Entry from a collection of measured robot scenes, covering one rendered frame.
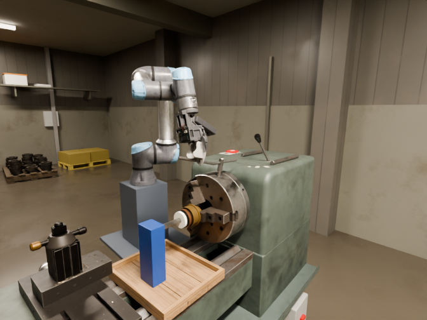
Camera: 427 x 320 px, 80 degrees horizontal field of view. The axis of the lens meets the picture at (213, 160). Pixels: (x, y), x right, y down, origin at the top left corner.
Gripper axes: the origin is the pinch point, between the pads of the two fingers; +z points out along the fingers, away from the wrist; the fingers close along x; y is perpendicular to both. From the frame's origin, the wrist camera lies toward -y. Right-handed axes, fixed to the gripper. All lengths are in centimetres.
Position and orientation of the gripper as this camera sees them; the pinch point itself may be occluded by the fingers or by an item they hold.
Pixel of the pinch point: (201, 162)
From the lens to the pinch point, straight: 97.2
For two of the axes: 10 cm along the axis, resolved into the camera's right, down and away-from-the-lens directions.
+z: 1.7, 9.8, 0.5
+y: -6.4, 1.5, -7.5
